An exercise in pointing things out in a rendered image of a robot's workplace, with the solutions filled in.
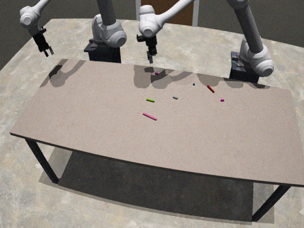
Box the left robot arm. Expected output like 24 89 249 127
139 0 274 77

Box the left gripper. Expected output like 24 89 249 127
136 35 157 64

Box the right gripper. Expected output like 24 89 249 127
28 23 54 57

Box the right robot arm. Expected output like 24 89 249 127
20 0 127 49

